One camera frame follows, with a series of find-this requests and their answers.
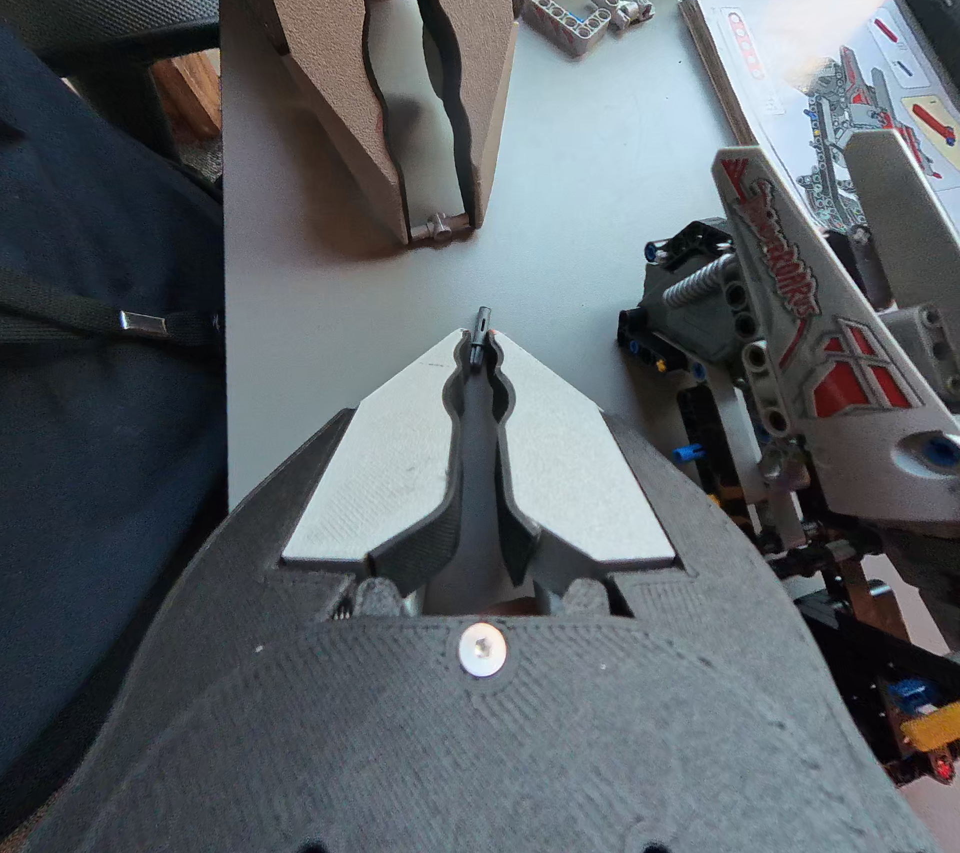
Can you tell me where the black lego pin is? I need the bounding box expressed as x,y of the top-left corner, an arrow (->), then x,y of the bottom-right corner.
471,306 -> 498,367

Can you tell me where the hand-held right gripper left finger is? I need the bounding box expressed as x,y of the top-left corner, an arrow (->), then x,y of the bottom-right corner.
281,328 -> 489,597

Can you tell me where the person's navy clothing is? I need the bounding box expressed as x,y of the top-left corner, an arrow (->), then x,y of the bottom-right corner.
0,24 -> 231,820

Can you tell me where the grey lego aircraft model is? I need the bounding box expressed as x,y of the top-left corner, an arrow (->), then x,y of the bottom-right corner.
616,131 -> 960,787

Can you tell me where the grey angled lego beam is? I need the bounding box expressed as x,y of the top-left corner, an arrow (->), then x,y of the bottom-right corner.
522,0 -> 612,59

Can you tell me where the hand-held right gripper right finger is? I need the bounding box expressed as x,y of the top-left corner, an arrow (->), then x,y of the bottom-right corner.
483,329 -> 681,599

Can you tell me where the grey lego cross connector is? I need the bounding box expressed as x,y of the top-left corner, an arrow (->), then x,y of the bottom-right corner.
408,211 -> 473,244

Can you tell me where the brown wooden object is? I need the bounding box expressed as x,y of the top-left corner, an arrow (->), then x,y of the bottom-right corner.
152,52 -> 223,143

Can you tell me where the lego instruction booklet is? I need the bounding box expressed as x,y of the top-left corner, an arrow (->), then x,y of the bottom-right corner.
678,0 -> 960,232

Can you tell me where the black strap with metal clip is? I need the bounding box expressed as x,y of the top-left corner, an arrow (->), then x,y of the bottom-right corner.
0,266 -> 223,349

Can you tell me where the small grey lego connector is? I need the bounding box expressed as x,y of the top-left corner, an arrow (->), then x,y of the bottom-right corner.
588,0 -> 656,31

